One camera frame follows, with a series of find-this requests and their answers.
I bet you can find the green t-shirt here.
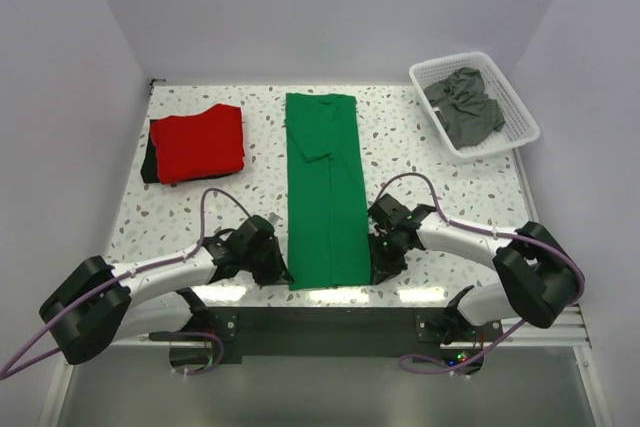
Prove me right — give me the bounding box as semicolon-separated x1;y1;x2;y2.
285;93;371;290

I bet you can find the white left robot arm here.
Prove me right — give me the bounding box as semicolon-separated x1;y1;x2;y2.
39;215;294;365

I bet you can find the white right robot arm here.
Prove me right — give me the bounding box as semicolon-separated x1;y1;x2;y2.
368;194;584;345

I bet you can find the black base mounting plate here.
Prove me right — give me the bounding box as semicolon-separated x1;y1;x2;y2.
147;304;504;377

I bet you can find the red folded t-shirt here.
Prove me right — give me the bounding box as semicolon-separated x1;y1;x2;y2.
148;104;245;184

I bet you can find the black folded t-shirt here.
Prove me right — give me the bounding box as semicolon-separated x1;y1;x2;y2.
140;139;160;184

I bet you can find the grey t-shirt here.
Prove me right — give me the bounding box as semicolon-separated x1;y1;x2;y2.
423;67;506;149

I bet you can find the white plastic basket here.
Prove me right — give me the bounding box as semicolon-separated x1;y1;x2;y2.
409;51;540;161

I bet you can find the aluminium frame rail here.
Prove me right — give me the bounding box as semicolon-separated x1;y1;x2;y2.
41;266;616;427

